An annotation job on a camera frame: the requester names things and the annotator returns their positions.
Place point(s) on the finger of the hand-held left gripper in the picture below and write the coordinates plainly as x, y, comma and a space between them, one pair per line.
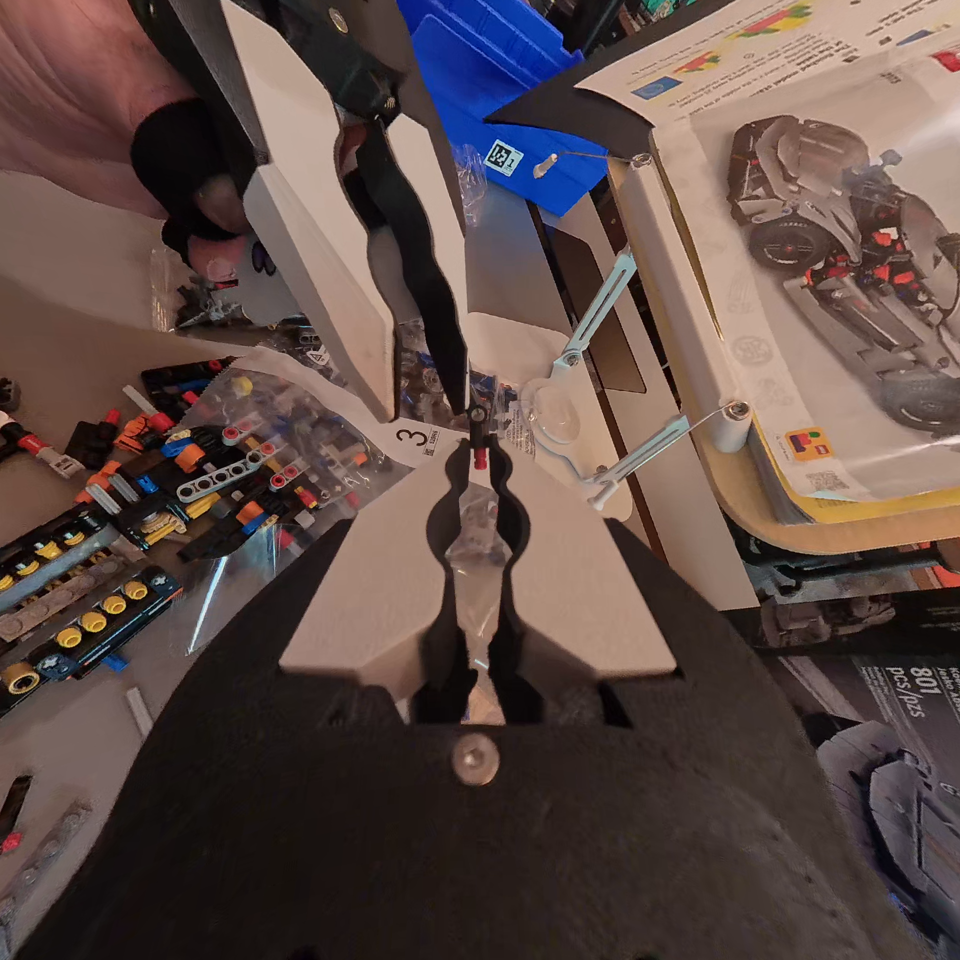
300, 187
442, 210

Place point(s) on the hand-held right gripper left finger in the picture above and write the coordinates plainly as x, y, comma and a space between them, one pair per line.
367, 600

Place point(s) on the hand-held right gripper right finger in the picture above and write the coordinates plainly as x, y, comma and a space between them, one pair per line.
592, 600

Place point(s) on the clear bag mixed lego pieces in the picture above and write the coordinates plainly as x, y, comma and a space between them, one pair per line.
420, 367

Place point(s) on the black lego chassis assembly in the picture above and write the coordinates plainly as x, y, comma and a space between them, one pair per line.
82, 600

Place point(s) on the pile of loose lego pieces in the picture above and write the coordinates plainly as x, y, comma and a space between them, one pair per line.
240, 465

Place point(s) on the light grey lego axle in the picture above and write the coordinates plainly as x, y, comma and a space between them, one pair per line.
139, 712

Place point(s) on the black lego brick red pin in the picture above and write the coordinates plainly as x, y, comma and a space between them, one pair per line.
94, 439

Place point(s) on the red black axle lego assembly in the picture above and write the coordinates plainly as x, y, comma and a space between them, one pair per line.
37, 442

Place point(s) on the person's left hand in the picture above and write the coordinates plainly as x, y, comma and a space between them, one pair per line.
67, 82

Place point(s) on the blue plastic bin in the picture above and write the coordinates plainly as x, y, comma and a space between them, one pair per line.
487, 75

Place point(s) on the white book stand panel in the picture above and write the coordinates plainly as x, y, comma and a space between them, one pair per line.
690, 487

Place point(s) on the white stand bracket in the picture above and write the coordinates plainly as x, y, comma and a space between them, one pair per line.
607, 300

